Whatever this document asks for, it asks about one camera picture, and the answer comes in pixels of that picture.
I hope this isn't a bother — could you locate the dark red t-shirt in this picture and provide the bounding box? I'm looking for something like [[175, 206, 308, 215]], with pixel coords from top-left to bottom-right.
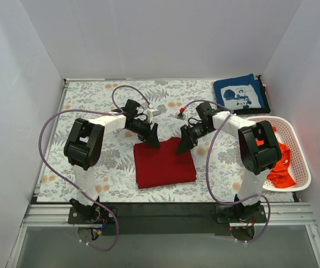
[[133, 137, 196, 189]]

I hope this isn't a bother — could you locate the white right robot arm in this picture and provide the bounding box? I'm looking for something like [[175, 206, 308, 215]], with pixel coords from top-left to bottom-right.
[[177, 101, 282, 222]]

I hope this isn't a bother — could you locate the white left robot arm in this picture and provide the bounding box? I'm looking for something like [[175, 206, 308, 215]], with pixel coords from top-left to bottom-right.
[[64, 99, 160, 223]]

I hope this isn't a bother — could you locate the floral patterned table cloth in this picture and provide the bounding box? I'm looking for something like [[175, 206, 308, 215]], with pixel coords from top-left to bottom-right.
[[37, 80, 244, 203]]

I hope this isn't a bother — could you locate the black folded t-shirt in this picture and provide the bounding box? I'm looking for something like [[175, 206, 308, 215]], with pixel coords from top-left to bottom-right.
[[218, 79, 271, 116]]

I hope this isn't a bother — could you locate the orange t-shirt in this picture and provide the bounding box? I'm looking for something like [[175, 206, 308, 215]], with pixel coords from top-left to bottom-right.
[[266, 142, 296, 189]]

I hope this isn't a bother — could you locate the white plastic laundry basket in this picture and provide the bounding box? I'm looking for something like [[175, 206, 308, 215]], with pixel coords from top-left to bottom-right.
[[248, 115, 311, 192]]

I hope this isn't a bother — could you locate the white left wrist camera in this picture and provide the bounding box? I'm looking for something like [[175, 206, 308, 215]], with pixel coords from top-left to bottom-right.
[[146, 106, 161, 123]]

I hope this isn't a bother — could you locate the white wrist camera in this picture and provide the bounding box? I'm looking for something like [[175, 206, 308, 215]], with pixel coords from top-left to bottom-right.
[[146, 106, 161, 123], [176, 108, 188, 126]]

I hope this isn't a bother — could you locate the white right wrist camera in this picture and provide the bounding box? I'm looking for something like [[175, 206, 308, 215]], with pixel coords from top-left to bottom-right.
[[176, 108, 188, 126]]

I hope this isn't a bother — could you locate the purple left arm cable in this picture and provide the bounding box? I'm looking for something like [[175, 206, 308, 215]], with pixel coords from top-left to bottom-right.
[[38, 84, 153, 251]]

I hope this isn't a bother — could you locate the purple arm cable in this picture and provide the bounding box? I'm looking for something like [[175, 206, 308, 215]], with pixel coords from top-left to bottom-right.
[[38, 84, 153, 251], [178, 99, 270, 244]]

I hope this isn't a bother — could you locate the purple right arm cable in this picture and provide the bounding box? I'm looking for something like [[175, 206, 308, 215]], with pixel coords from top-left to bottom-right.
[[178, 99, 270, 244]]

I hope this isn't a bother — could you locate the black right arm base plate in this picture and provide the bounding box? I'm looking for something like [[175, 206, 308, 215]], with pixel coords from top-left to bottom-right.
[[210, 202, 267, 223]]

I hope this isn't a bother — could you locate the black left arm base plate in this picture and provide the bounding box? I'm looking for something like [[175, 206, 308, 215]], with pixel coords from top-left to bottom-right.
[[67, 207, 115, 224]]

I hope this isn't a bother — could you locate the aluminium frame rail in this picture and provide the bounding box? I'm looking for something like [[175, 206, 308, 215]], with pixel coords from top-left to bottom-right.
[[22, 202, 316, 227]]

